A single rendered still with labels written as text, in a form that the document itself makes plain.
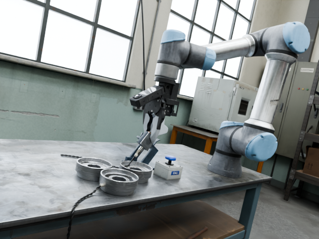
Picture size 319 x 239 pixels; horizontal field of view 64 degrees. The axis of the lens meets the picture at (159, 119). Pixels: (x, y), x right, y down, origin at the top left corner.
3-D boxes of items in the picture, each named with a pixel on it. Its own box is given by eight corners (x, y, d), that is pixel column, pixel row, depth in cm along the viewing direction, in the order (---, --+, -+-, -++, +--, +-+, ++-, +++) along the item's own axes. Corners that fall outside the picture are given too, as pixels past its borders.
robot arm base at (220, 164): (219, 165, 126) (223, 146, 125) (247, 177, 115) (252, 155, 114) (200, 167, 115) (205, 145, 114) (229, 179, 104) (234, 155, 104)
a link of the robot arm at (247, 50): (261, 29, 117) (163, 47, 101) (280, 25, 107) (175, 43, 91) (263, 55, 119) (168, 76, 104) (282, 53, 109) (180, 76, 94)
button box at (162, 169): (166, 180, 86) (169, 166, 86) (153, 173, 92) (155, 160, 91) (182, 179, 92) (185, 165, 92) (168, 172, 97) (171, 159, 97)
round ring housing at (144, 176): (156, 182, 82) (159, 170, 82) (130, 185, 75) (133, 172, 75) (136, 171, 90) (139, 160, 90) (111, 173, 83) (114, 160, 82)
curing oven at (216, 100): (228, 138, 283) (241, 80, 277) (186, 126, 326) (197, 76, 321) (254, 140, 325) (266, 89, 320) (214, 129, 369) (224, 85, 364)
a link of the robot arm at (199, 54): (202, 51, 95) (176, 43, 91) (220, 48, 85) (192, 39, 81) (198, 72, 96) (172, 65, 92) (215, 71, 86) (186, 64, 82)
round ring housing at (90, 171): (67, 171, 76) (70, 158, 76) (96, 168, 84) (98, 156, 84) (87, 184, 70) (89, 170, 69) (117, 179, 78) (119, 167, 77)
